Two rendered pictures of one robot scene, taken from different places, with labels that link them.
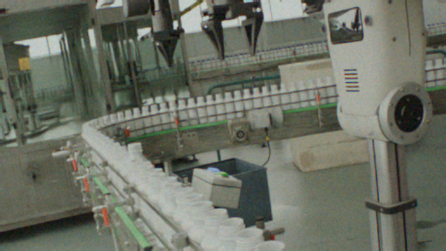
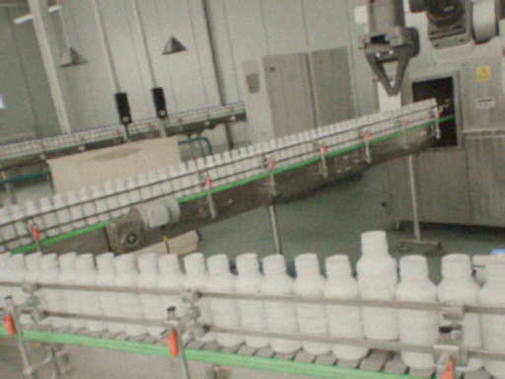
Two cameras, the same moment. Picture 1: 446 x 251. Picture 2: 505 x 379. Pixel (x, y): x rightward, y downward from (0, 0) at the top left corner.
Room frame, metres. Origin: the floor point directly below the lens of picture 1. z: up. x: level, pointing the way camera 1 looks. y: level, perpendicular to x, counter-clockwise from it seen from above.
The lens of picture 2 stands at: (0.94, 0.74, 1.43)
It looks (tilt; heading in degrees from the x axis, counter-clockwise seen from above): 14 degrees down; 316
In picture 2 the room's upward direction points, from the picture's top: 10 degrees counter-clockwise
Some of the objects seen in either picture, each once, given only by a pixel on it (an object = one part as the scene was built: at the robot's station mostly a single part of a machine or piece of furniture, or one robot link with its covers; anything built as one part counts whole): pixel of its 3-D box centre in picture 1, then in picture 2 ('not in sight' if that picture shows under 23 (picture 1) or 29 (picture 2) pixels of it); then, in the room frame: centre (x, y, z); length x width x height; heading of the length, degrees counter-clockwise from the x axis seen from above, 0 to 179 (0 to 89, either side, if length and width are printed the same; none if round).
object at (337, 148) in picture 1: (335, 110); (126, 206); (5.54, -2.05, 0.59); 1.10 x 0.62 x 1.18; 85
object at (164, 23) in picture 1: (163, 24); (386, 19); (1.39, -0.06, 1.51); 0.10 x 0.07 x 0.07; 104
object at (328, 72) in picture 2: not in sight; (324, 117); (5.65, -5.67, 0.96); 0.82 x 0.50 x 1.91; 85
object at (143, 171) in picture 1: (152, 199); (504, 317); (1.20, 0.05, 1.08); 0.06 x 0.06 x 0.17
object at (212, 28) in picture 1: (225, 34); not in sight; (0.94, -0.15, 1.44); 0.07 x 0.07 x 0.09; 13
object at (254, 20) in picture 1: (242, 31); not in sight; (0.95, -0.19, 1.44); 0.07 x 0.07 x 0.09; 13
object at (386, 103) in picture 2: not in sight; (389, 98); (3.33, -3.45, 1.22); 0.23 x 0.04 x 0.32; 175
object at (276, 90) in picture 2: not in sight; (282, 127); (5.72, -4.77, 0.96); 0.82 x 0.50 x 1.91; 85
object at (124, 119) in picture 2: not in sight; (121, 110); (6.96, -3.17, 1.55); 0.17 x 0.15 x 0.42; 85
